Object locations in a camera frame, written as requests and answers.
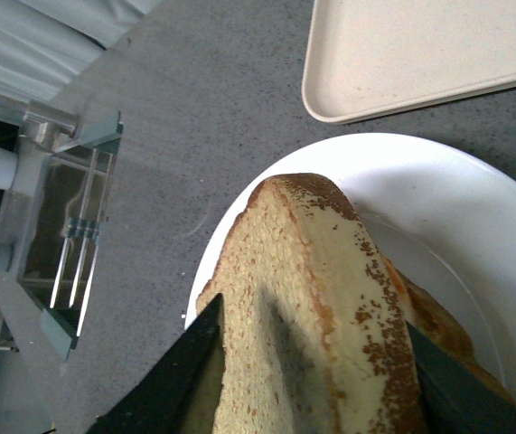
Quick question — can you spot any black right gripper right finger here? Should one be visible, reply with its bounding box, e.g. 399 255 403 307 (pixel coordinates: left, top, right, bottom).
408 325 516 434

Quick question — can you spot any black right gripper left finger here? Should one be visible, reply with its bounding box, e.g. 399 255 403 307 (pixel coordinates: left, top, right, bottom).
88 294 225 433

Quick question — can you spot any bread slice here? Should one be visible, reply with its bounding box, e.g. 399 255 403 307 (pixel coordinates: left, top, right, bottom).
399 272 516 406
196 174 427 433

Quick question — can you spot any white round plate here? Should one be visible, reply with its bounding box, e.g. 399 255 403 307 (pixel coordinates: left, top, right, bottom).
187 133 516 401

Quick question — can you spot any fried egg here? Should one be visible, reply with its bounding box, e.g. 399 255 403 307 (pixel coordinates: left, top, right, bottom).
382 257 410 307

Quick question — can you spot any beige rabbit tray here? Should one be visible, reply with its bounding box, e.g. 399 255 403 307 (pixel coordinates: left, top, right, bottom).
302 1 516 124

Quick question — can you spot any grey-white curtain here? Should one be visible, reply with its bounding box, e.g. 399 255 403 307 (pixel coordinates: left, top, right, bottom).
0 0 157 101

